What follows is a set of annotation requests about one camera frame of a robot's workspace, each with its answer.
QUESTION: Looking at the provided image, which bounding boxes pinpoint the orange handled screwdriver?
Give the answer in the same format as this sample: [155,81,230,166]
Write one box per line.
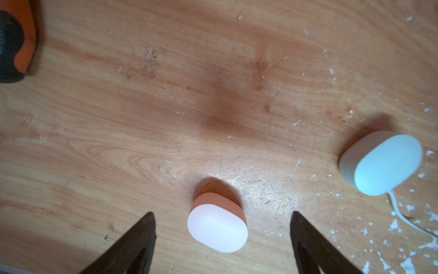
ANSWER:
[1,0,37,83]

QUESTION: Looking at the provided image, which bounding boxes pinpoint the pink earbud case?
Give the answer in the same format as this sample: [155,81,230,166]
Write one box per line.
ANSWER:
[187,192,249,253]

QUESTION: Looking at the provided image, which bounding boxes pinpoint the mint green earbud case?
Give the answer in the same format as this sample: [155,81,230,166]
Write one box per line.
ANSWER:
[339,131,423,196]

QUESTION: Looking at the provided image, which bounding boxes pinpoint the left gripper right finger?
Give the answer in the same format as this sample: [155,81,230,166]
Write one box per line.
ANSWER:
[290,211,362,274]

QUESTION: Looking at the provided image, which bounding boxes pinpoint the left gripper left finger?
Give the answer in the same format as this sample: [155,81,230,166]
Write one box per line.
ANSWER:
[81,212,157,274]

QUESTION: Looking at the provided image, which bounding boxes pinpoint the white USB charging cable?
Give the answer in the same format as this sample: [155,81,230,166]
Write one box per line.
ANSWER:
[388,190,438,240]

